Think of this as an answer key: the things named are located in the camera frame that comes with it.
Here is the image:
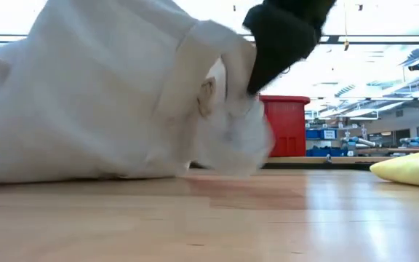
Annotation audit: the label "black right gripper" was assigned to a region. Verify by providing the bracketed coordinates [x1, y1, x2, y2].
[242, 0, 338, 96]

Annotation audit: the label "white garment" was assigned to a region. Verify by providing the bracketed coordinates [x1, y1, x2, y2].
[0, 0, 276, 186]

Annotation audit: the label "red plastic laundry bin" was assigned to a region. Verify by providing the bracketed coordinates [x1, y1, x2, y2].
[258, 95, 311, 158]

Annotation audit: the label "blue crate with white label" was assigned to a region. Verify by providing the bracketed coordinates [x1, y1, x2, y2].
[306, 128, 338, 140]

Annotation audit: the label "blue storage bins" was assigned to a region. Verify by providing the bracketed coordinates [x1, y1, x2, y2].
[306, 146, 349, 158]

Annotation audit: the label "light wooden desk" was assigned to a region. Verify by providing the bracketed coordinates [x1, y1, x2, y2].
[263, 155, 399, 165]

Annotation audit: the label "pale blue lab device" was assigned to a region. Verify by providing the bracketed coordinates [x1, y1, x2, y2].
[340, 135, 378, 151]
[398, 136, 419, 148]

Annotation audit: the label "thin hanging ceiling cord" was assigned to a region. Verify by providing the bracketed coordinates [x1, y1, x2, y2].
[343, 0, 351, 52]

